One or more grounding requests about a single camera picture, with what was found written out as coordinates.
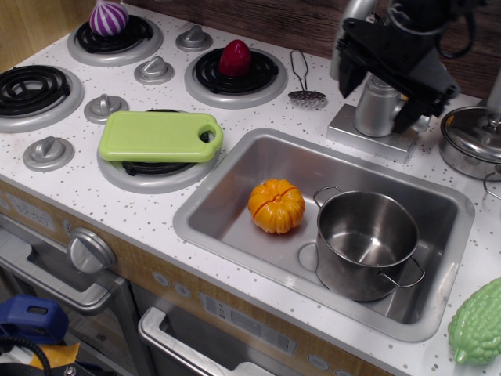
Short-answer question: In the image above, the orange toy pumpkin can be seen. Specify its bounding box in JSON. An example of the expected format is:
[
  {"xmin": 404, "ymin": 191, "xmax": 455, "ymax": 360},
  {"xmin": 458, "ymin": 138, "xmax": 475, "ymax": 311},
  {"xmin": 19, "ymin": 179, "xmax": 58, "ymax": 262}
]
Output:
[{"xmin": 247, "ymin": 179, "xmax": 305, "ymax": 234}]

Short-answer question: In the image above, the blue clamp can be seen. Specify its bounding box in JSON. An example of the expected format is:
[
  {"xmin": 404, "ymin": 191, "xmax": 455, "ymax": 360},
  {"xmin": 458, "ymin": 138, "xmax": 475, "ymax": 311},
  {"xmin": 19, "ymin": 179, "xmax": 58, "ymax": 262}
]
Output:
[{"xmin": 1, "ymin": 295, "xmax": 69, "ymax": 345}]

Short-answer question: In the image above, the back left stove burner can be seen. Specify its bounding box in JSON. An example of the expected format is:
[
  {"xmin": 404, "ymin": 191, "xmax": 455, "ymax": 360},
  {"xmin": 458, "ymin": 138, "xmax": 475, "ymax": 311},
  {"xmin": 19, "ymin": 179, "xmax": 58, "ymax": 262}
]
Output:
[{"xmin": 67, "ymin": 15, "xmax": 163, "ymax": 67}]

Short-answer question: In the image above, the back right stove burner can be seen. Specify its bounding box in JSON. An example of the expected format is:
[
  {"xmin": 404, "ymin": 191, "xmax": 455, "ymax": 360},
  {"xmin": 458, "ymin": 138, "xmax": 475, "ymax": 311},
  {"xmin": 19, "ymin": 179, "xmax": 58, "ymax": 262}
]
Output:
[{"xmin": 184, "ymin": 48, "xmax": 288, "ymax": 110}]

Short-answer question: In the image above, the silver stove knob front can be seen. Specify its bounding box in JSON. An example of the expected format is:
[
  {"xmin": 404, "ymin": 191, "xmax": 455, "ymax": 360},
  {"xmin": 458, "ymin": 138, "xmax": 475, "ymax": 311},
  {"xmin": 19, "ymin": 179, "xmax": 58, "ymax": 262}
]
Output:
[{"xmin": 23, "ymin": 136, "xmax": 75, "ymax": 172}]

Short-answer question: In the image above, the silver dishwasher door handle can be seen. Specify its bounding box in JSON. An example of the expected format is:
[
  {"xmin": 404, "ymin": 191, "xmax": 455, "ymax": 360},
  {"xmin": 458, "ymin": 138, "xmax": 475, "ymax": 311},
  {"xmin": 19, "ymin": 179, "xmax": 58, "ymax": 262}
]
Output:
[{"xmin": 138, "ymin": 307, "xmax": 272, "ymax": 376}]

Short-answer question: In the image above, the silver oven door handle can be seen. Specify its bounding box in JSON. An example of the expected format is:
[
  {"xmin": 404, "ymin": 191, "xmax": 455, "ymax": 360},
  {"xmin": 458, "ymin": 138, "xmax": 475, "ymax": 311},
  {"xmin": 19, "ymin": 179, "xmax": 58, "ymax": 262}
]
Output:
[{"xmin": 0, "ymin": 211, "xmax": 156, "ymax": 376}]

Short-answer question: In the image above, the silver toy faucet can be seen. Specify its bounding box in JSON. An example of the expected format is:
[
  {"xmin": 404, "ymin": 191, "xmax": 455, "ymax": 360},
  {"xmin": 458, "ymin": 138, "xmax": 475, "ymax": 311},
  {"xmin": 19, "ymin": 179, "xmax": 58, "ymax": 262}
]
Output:
[{"xmin": 326, "ymin": 0, "xmax": 431, "ymax": 165}]

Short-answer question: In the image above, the green plastic cutting board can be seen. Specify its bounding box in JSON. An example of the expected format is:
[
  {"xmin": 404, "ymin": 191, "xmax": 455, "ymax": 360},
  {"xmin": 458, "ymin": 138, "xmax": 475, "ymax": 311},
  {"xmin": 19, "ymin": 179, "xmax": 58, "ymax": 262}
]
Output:
[{"xmin": 98, "ymin": 111, "xmax": 223, "ymax": 163}]

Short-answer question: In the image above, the steel pot in sink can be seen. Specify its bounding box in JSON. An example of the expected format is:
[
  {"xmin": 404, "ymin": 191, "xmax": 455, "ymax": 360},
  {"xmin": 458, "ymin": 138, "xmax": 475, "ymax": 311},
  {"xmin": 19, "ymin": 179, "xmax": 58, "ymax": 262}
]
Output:
[{"xmin": 315, "ymin": 190, "xmax": 426, "ymax": 302}]

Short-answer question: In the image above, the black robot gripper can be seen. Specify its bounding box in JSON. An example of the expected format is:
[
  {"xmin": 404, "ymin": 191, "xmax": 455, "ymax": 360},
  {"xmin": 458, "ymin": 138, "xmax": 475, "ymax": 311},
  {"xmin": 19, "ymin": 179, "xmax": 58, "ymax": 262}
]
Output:
[{"xmin": 333, "ymin": 1, "xmax": 460, "ymax": 133}]

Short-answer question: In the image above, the wire utensil handle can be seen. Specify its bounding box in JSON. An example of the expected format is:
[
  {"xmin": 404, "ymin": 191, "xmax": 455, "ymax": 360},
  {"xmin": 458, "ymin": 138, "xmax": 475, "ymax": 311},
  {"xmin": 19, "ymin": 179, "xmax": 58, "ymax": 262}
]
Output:
[{"xmin": 482, "ymin": 171, "xmax": 501, "ymax": 200}]

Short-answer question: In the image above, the silver sink basin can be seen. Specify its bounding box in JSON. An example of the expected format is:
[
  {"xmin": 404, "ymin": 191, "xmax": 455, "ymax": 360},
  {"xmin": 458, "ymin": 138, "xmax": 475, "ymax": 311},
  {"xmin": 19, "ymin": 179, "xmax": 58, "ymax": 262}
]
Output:
[{"xmin": 174, "ymin": 128, "xmax": 474, "ymax": 342}]

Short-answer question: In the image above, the stove burner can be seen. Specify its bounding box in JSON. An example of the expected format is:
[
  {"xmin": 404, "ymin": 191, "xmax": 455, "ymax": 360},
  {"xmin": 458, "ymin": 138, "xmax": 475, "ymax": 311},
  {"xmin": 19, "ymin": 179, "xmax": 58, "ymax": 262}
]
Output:
[
  {"xmin": 96, "ymin": 108, "xmax": 220, "ymax": 194},
  {"xmin": 1, "ymin": 65, "xmax": 84, "ymax": 133},
  {"xmin": 67, "ymin": 15, "xmax": 163, "ymax": 67},
  {"xmin": 184, "ymin": 48, "xmax": 288, "ymax": 110}
]

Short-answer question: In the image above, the yellow tape piece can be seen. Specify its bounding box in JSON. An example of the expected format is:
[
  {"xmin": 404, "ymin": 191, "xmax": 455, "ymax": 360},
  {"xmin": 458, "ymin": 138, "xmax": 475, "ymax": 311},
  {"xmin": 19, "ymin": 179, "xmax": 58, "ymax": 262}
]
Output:
[{"xmin": 39, "ymin": 342, "xmax": 80, "ymax": 368}]

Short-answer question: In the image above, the silver stove knob left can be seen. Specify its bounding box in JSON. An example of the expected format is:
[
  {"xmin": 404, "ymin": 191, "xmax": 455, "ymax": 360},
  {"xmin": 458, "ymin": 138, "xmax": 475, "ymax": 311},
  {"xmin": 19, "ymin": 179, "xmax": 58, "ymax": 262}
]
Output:
[{"xmin": 84, "ymin": 94, "xmax": 129, "ymax": 125}]

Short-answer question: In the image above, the red toy egg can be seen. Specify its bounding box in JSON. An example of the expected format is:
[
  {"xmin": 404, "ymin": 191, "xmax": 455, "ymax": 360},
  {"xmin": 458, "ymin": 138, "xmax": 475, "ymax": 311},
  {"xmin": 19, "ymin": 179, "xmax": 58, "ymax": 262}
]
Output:
[{"xmin": 218, "ymin": 39, "xmax": 252, "ymax": 78}]

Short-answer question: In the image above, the small metal strainer spoon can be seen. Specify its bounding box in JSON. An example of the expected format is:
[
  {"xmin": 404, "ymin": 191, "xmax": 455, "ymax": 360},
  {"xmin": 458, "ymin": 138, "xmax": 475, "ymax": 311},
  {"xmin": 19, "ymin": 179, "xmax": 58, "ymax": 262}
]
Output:
[{"xmin": 288, "ymin": 49, "xmax": 327, "ymax": 110}]

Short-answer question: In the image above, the silver oven dial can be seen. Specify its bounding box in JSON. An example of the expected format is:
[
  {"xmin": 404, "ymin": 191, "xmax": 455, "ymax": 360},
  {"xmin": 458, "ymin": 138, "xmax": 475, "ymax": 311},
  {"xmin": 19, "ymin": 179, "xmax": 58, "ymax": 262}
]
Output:
[{"xmin": 67, "ymin": 227, "xmax": 117, "ymax": 274}]

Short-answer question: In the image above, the steel pot with lid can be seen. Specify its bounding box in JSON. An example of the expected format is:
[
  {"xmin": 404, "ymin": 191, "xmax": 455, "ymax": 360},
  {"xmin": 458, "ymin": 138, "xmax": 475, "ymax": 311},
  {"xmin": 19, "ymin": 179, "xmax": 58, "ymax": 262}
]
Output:
[{"xmin": 439, "ymin": 107, "xmax": 500, "ymax": 179}]

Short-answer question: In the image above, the silver stove knob back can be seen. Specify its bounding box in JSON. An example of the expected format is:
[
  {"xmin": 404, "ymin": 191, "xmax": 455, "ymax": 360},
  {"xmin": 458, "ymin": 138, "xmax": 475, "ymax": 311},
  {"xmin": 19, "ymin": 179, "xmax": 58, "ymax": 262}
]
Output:
[{"xmin": 175, "ymin": 25, "xmax": 213, "ymax": 52}]

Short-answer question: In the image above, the front left stove burner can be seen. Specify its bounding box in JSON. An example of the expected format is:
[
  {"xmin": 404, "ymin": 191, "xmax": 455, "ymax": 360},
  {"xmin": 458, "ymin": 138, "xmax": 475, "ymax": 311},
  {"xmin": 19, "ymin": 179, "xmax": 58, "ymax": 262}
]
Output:
[{"xmin": 1, "ymin": 65, "xmax": 84, "ymax": 133}]

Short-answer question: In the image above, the front right stove burner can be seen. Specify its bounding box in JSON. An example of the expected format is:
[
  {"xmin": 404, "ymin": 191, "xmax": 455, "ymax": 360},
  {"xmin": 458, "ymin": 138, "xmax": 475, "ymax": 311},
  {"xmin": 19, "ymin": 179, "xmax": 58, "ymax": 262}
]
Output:
[{"xmin": 96, "ymin": 108, "xmax": 220, "ymax": 194}]

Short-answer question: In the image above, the green toy bitter gourd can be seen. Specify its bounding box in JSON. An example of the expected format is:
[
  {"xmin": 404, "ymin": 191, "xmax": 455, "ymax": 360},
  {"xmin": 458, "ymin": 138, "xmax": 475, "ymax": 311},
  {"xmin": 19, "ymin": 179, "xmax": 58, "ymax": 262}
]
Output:
[{"xmin": 448, "ymin": 278, "xmax": 500, "ymax": 365}]

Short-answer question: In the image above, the silver stove knob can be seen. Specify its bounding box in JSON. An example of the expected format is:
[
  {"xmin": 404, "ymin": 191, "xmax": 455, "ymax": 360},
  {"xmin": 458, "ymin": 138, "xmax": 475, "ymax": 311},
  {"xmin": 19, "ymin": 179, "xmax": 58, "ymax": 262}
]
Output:
[
  {"xmin": 23, "ymin": 136, "xmax": 75, "ymax": 172},
  {"xmin": 84, "ymin": 94, "xmax": 129, "ymax": 125},
  {"xmin": 175, "ymin": 25, "xmax": 213, "ymax": 52},
  {"xmin": 134, "ymin": 56, "xmax": 175, "ymax": 85}
]

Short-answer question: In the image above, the silver stove knob middle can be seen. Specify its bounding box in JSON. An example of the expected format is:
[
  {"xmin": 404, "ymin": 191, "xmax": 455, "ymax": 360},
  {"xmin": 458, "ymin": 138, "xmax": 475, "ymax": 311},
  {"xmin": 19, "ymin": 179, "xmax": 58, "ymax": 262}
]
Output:
[{"xmin": 134, "ymin": 56, "xmax": 175, "ymax": 85}]

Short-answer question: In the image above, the purple striped toy onion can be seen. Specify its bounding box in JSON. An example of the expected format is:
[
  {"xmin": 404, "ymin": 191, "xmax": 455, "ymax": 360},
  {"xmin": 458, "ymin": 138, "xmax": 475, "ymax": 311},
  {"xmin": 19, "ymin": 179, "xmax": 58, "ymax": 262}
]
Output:
[{"xmin": 88, "ymin": 1, "xmax": 129, "ymax": 37}]

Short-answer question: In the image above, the black cable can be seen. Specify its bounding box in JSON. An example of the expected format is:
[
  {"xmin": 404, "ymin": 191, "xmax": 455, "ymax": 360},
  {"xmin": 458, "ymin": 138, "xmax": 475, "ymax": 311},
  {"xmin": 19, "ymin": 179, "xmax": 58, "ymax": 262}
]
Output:
[{"xmin": 0, "ymin": 335, "xmax": 52, "ymax": 376}]

